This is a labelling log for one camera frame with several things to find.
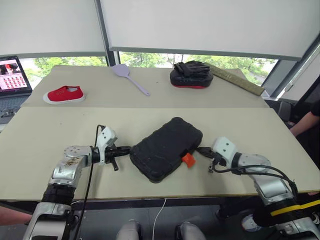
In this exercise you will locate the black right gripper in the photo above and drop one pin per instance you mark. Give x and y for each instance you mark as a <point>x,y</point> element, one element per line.
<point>217,160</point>

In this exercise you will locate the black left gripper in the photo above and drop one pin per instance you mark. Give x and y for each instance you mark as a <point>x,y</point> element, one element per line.
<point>111,154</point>

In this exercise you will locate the black plastic tool case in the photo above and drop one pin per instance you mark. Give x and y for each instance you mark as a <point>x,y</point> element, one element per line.
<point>165,147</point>

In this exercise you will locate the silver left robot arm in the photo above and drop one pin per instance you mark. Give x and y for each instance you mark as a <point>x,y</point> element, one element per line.
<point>66,170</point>

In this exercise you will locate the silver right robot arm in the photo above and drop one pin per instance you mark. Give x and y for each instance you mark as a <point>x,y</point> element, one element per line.
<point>272,185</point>

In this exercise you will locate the bystander bare forearm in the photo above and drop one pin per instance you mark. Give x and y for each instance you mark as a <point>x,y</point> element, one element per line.
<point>301,125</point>

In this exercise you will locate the skin-toned bare forearm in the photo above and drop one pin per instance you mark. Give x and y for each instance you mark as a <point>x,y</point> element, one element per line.
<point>15,213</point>

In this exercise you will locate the black red boxing pad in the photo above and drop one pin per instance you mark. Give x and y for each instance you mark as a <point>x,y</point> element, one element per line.
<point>191,77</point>

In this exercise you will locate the olive wooden plank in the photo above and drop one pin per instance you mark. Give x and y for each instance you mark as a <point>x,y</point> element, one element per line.
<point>237,80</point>

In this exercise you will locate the grey rounded shape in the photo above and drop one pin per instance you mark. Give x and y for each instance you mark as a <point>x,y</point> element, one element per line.
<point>128,231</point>
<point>190,231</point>

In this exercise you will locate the lilac plastic spatula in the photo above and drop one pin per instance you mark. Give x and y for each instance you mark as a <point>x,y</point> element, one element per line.
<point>121,70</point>

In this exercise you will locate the red canvas shoe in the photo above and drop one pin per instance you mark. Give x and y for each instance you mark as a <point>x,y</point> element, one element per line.
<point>63,94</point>

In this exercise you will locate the white sneaker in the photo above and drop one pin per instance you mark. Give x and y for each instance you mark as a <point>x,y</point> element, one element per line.
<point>250,223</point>

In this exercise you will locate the grey window pillar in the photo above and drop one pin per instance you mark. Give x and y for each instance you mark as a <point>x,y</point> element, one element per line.
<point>111,57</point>

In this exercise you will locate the black eyeglasses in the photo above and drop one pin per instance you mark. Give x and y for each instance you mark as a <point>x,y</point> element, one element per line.
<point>7,113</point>

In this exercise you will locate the wide white roller blind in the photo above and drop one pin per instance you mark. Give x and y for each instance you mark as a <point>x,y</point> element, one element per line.
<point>207,25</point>

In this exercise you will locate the open laptop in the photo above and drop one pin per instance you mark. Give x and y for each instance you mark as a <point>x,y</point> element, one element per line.
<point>11,80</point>

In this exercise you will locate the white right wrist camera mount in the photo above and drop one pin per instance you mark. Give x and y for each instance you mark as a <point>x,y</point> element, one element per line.
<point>225,148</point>

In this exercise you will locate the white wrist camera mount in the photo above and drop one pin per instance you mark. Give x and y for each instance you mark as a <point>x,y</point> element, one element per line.
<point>225,148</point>
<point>106,140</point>

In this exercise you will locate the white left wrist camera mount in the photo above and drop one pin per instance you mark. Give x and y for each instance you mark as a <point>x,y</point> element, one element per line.
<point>106,140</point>

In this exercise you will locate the grey slanted window frame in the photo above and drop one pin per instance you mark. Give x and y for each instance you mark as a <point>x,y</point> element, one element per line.
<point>282,77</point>

